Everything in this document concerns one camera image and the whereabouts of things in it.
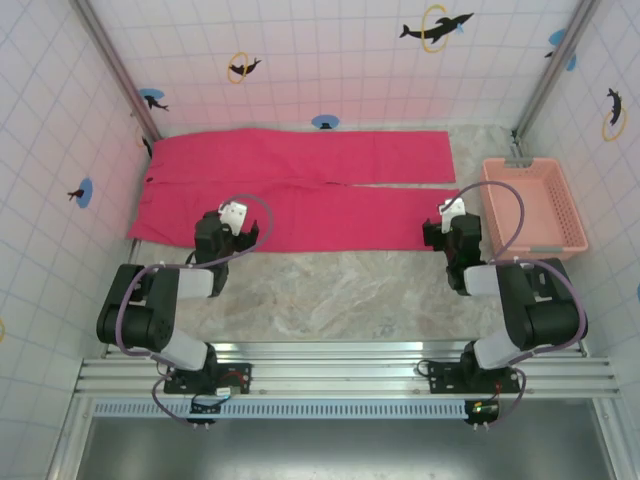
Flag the pink long pants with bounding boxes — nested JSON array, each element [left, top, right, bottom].
[[124, 128, 462, 254]]

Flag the pink plastic perforated basket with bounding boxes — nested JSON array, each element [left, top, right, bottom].
[[479, 157, 590, 261]]

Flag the blue circle dark fish sticker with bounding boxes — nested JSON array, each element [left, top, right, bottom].
[[67, 177, 95, 209]]

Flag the blue oval black dolphin sticker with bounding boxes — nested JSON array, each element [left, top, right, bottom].
[[137, 88, 170, 113]]

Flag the right small circuit board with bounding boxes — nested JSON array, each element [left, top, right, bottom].
[[464, 398, 501, 426]]

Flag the small circuit board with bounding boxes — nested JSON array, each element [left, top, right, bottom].
[[464, 398, 501, 426], [188, 397, 222, 427]]

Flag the left small circuit board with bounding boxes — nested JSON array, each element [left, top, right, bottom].
[[188, 397, 222, 427]]

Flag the blue patches dolphin sticker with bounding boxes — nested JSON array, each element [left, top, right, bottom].
[[543, 28, 578, 72]]

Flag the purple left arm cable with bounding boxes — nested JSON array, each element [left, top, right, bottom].
[[114, 193, 274, 427]]

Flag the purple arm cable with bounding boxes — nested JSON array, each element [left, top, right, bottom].
[[114, 193, 274, 427], [442, 181, 589, 431]]

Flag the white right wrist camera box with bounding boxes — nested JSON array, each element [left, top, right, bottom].
[[437, 197, 469, 234]]

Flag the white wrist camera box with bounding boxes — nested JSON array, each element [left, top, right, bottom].
[[437, 197, 469, 234], [218, 199, 250, 235]]

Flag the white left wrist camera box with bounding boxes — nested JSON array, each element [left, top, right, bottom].
[[218, 199, 250, 235]]

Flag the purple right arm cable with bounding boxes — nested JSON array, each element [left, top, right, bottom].
[[442, 181, 589, 431]]

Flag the ring dolphin sticker behind post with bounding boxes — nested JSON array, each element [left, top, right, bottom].
[[135, 124, 153, 160]]

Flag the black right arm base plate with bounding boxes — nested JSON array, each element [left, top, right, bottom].
[[418, 358, 521, 396]]

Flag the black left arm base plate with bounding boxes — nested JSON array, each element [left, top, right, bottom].
[[163, 360, 254, 396]]

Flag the aluminium mounting rail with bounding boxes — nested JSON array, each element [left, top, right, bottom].
[[73, 341, 622, 400]]

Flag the small dolphin yellow ring sticker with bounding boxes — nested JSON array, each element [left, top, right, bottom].
[[227, 51, 263, 85]]

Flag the aluminium frame post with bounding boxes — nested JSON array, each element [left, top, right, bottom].
[[514, 0, 604, 141], [69, 0, 164, 144]]

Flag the slotted grey cable duct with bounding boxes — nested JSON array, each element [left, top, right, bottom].
[[92, 399, 501, 419]]

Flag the upright dolphin yellow ring sticker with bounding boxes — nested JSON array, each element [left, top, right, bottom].
[[601, 87, 629, 143]]

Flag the large dolphins yellow ring sticker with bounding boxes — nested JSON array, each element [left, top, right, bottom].
[[398, 4, 475, 54]]

